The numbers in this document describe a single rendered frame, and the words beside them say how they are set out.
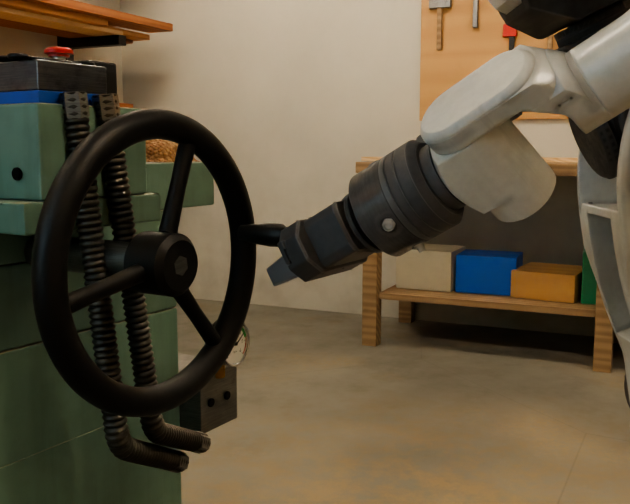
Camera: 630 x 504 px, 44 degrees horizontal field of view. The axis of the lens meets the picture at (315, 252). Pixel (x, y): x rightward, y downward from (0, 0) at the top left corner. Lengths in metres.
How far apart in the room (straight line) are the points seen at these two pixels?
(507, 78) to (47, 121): 0.41
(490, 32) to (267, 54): 1.25
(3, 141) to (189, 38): 4.02
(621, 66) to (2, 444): 0.69
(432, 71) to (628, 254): 3.27
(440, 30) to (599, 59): 3.47
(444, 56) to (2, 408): 3.47
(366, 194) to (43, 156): 0.30
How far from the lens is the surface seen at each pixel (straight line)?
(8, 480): 0.91
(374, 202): 0.70
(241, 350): 1.07
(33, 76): 0.79
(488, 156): 0.67
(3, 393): 0.88
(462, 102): 0.67
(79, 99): 0.77
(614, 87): 0.66
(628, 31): 0.66
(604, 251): 1.03
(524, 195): 0.70
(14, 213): 0.76
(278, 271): 0.80
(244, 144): 4.56
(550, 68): 0.65
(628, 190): 0.90
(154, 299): 1.02
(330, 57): 4.34
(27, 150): 0.77
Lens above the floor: 0.92
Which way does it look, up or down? 8 degrees down
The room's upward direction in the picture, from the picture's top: straight up
